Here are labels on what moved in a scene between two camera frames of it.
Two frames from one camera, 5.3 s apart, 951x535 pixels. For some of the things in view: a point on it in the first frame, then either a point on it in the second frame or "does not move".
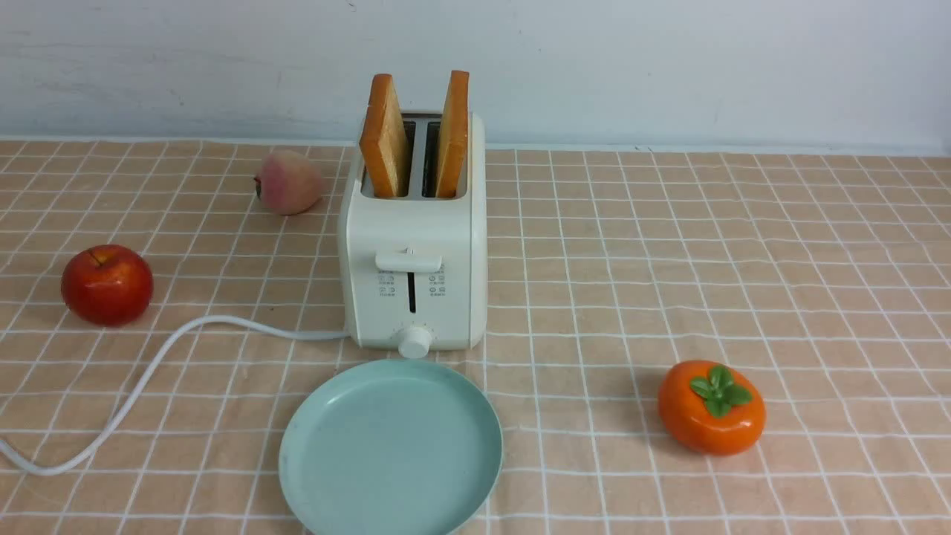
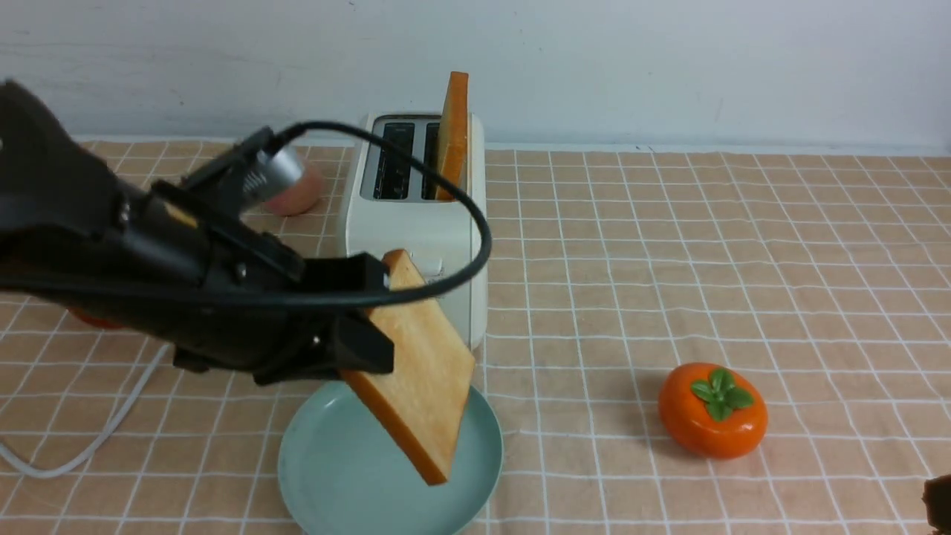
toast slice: [453, 148] does not move
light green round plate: [391, 447] does not move
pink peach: [290, 183] does not move
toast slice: [383, 141] → [422, 398]
